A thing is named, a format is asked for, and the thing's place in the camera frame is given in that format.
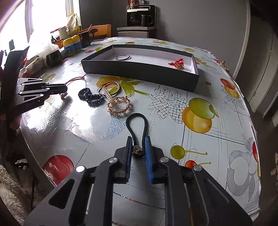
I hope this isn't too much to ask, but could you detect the black hair tie with charm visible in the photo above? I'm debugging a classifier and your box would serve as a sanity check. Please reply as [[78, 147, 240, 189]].
[[125, 112, 149, 159]]

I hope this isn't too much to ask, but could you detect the pink braided cord bracelet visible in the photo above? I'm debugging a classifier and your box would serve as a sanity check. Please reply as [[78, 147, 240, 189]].
[[60, 73, 88, 101]]

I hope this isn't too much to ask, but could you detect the dark blue beaded bracelet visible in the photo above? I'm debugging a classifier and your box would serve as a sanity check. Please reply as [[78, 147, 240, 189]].
[[77, 87, 106, 108]]

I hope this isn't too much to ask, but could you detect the pearl hair clip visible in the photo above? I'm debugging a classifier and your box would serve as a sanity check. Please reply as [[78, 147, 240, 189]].
[[102, 85, 115, 103]]

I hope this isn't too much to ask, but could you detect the gold wire bangle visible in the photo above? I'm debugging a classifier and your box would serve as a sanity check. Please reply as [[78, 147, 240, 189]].
[[96, 81, 121, 96]]

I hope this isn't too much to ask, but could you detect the black jewelry box tray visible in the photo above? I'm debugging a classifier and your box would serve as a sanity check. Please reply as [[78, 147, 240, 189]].
[[81, 44, 199, 92]]

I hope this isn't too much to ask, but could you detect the red bead gold charm jewelry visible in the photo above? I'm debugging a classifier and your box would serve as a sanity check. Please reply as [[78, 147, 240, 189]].
[[168, 58, 184, 70]]

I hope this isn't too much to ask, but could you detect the dark round cup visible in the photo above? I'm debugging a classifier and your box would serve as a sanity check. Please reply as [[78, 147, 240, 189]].
[[46, 49, 62, 67]]

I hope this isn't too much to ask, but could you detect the yellow lid bottle front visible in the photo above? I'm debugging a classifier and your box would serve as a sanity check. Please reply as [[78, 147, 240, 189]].
[[63, 38, 76, 57]]

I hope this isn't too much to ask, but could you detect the yellow lid bottle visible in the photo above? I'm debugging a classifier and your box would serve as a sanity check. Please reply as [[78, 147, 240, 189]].
[[63, 38, 76, 57], [72, 35, 82, 52]]

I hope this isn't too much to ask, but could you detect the yellow lid bottle rear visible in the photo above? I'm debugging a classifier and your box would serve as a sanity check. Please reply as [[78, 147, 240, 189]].
[[72, 35, 82, 52]]

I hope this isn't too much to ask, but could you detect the white mug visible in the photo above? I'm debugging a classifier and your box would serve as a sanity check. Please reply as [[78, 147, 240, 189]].
[[58, 26, 68, 40]]

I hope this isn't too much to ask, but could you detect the black mug with spoon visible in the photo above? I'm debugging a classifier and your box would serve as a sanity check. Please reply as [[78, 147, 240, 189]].
[[77, 25, 95, 48]]

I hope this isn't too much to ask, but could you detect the fruit pattern tablecloth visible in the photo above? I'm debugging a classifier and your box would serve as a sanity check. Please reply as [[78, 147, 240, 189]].
[[20, 38, 261, 219]]

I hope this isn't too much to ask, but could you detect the wooden chair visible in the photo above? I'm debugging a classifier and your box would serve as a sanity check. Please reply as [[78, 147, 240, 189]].
[[89, 24, 112, 40]]

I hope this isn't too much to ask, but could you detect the silver bangle pair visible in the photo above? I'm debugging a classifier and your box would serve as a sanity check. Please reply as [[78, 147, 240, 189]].
[[115, 54, 131, 61]]

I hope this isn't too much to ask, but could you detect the grey cabinet under coffee machine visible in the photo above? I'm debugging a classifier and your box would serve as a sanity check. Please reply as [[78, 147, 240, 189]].
[[117, 26, 156, 38]]

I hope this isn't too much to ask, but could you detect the black coffee machine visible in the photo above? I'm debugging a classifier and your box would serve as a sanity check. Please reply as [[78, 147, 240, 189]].
[[126, 5, 156, 27]]

